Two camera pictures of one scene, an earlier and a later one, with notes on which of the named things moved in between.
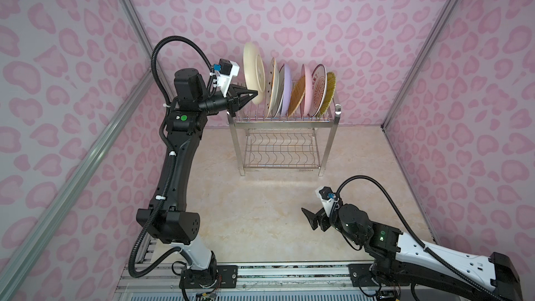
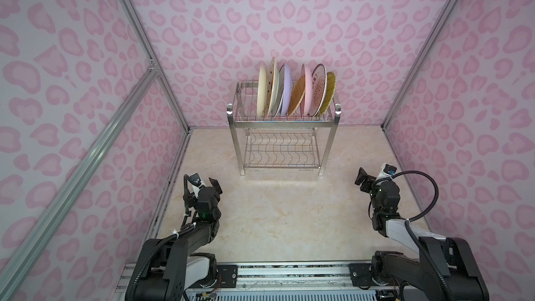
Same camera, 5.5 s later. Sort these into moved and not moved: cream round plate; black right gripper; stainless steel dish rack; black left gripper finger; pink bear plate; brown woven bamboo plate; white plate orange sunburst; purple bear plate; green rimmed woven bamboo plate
Moved: black right gripper; cream round plate; black left gripper finger
Not moved: green rimmed woven bamboo plate; brown woven bamboo plate; white plate orange sunburst; stainless steel dish rack; purple bear plate; pink bear plate
